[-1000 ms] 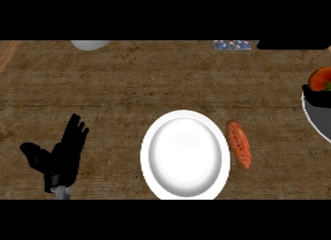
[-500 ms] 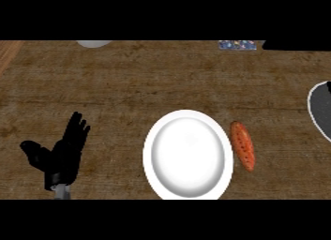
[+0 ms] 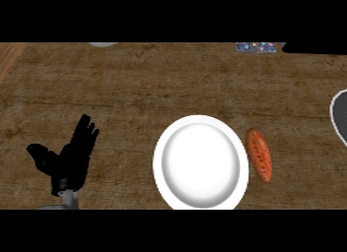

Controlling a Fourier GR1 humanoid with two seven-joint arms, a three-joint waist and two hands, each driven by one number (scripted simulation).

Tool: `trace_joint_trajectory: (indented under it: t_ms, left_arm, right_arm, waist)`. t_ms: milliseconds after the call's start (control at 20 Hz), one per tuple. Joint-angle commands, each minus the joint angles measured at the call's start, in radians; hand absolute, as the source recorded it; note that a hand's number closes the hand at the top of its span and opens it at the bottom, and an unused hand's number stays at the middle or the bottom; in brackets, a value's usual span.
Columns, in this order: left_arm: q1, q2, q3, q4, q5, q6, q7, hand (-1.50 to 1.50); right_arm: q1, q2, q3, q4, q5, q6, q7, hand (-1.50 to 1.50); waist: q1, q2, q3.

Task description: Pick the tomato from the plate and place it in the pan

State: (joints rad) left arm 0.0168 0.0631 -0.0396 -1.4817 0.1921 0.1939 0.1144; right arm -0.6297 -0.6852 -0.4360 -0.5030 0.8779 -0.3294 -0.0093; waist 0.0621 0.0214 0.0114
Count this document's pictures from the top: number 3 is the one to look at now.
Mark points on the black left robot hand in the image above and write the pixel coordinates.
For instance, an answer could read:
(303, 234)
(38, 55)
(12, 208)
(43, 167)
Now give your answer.
(69, 157)

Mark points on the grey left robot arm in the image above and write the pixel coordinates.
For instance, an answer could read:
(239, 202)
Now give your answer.
(68, 201)

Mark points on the white oval plate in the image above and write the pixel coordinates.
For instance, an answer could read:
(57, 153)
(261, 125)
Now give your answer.
(199, 162)

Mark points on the pale grey round object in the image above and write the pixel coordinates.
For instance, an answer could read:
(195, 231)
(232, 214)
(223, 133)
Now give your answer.
(102, 44)

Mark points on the orange carrot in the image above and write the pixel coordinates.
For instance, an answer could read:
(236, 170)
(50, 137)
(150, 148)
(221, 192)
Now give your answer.
(258, 155)

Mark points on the blue patterned box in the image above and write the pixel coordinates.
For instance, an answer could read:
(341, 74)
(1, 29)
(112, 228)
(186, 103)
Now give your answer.
(255, 47)

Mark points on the black appliance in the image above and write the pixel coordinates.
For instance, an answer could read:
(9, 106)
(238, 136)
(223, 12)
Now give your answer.
(320, 48)

